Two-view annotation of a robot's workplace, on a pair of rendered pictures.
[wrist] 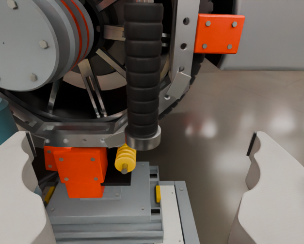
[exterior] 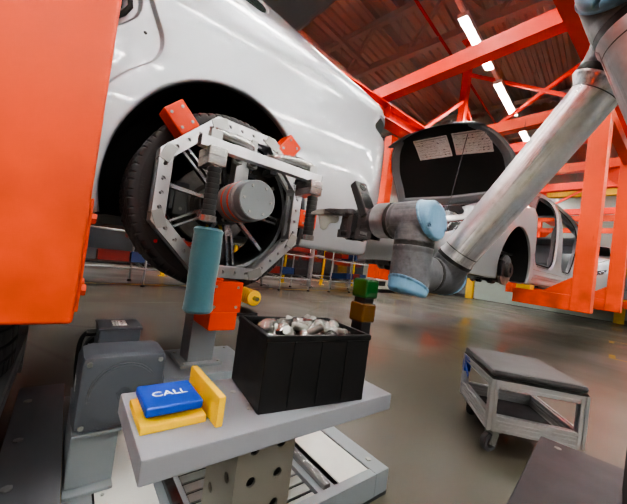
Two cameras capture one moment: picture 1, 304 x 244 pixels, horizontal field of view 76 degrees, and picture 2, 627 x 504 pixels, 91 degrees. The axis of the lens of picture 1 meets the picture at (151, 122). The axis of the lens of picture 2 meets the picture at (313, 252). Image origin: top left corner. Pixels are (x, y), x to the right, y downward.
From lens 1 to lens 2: 91 cm
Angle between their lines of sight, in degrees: 46
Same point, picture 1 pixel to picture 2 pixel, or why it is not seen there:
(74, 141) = (228, 273)
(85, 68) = (228, 230)
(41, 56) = (268, 207)
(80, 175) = (225, 303)
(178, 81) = (291, 238)
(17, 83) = (255, 215)
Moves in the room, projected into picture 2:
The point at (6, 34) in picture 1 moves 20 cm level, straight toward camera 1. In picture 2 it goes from (260, 197) to (319, 201)
